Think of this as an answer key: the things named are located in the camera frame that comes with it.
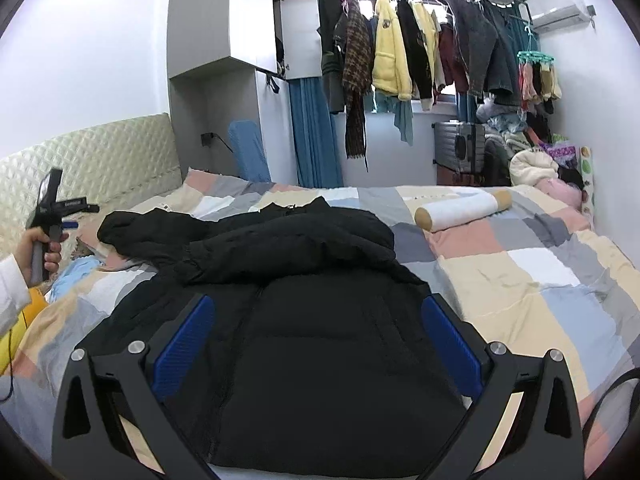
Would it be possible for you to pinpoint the patchwork bed blanket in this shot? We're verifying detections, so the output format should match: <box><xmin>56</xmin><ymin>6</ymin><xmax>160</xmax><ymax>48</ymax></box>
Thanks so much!
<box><xmin>0</xmin><ymin>169</ymin><xmax>640</xmax><ymax>480</ymax></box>

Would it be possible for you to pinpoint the black puffer jacket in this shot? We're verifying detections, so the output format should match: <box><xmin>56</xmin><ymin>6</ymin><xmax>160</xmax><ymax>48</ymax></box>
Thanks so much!
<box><xmin>75</xmin><ymin>196</ymin><xmax>482</xmax><ymax>480</ymax></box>

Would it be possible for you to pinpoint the white cylindrical bolster pillow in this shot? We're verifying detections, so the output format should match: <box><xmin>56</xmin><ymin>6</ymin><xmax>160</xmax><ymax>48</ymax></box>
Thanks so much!
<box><xmin>414</xmin><ymin>190</ymin><xmax>515</xmax><ymax>233</ymax></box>

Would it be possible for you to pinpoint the pile of mixed clothes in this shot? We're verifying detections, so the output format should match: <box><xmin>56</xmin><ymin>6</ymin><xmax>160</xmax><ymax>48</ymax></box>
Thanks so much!
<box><xmin>475</xmin><ymin>92</ymin><xmax>581</xmax><ymax>188</ymax></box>

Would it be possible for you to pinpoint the light blue cloth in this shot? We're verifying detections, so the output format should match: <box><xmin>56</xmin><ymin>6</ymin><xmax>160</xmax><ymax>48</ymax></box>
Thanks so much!
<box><xmin>49</xmin><ymin>256</ymin><xmax>108</xmax><ymax>303</ymax></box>

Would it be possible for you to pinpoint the green clip hanger with socks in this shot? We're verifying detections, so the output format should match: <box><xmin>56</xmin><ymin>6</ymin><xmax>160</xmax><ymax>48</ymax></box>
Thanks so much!
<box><xmin>516</xmin><ymin>20</ymin><xmax>563</xmax><ymax>116</ymax></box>

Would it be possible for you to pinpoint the white air conditioner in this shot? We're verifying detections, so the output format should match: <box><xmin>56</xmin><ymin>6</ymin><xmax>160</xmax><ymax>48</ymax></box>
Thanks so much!
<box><xmin>529</xmin><ymin>4</ymin><xmax>598</xmax><ymax>31</ymax></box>

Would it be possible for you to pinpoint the cream quilted headboard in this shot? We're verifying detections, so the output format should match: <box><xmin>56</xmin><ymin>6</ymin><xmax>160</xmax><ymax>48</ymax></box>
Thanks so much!
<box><xmin>0</xmin><ymin>112</ymin><xmax>182</xmax><ymax>261</ymax></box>

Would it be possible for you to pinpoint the grey wardrobe cabinet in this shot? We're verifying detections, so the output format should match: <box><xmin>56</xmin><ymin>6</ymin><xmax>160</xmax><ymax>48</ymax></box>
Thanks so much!
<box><xmin>167</xmin><ymin>0</ymin><xmax>291</xmax><ymax>183</ymax></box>

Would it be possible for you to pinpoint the blue padded board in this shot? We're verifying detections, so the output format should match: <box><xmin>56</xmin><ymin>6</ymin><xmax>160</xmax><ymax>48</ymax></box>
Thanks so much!
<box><xmin>228</xmin><ymin>120</ymin><xmax>273</xmax><ymax>183</ymax></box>

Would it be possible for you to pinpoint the grey ribbed suitcase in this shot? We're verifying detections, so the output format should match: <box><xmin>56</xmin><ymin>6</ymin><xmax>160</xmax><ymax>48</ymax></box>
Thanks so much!
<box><xmin>432</xmin><ymin>120</ymin><xmax>488</xmax><ymax>186</ymax></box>

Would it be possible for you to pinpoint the row of hanging clothes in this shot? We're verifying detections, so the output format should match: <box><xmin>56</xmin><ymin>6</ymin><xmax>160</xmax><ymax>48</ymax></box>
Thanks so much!
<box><xmin>317</xmin><ymin>0</ymin><xmax>523</xmax><ymax>158</ymax></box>

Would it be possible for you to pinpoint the yellow cloth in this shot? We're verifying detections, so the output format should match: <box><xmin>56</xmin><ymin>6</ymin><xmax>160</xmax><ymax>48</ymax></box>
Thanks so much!
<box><xmin>0</xmin><ymin>287</ymin><xmax>47</xmax><ymax>378</ymax></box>

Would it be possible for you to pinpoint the spotted cream board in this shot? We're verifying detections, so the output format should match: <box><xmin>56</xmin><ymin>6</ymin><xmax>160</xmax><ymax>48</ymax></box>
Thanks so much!
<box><xmin>577</xmin><ymin>145</ymin><xmax>598</xmax><ymax>233</ymax></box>

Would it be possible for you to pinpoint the person's left hand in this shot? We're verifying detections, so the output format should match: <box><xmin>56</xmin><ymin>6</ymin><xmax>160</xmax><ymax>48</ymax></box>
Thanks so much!
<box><xmin>13</xmin><ymin>227</ymin><xmax>64</xmax><ymax>286</ymax></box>

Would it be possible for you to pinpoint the person's left forearm white sleeve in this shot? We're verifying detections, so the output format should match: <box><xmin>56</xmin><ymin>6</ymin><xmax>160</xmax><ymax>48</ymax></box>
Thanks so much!
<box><xmin>0</xmin><ymin>254</ymin><xmax>34</xmax><ymax>332</ymax></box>

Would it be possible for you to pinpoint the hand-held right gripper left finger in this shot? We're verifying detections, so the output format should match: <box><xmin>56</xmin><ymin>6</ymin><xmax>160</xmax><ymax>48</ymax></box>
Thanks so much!
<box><xmin>51</xmin><ymin>293</ymin><xmax>216</xmax><ymax>480</ymax></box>

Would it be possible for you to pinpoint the black strap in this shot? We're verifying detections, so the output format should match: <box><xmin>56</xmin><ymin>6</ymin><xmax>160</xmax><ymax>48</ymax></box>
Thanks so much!
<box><xmin>582</xmin><ymin>366</ymin><xmax>640</xmax><ymax>463</ymax></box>

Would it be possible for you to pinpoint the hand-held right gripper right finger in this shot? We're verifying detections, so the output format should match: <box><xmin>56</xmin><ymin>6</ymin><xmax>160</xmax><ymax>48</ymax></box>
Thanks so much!
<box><xmin>420</xmin><ymin>292</ymin><xmax>586</xmax><ymax>480</ymax></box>

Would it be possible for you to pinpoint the blue curtain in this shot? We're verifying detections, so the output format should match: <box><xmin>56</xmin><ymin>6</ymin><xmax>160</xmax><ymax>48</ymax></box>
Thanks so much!
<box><xmin>288</xmin><ymin>77</ymin><xmax>346</xmax><ymax>188</ymax></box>

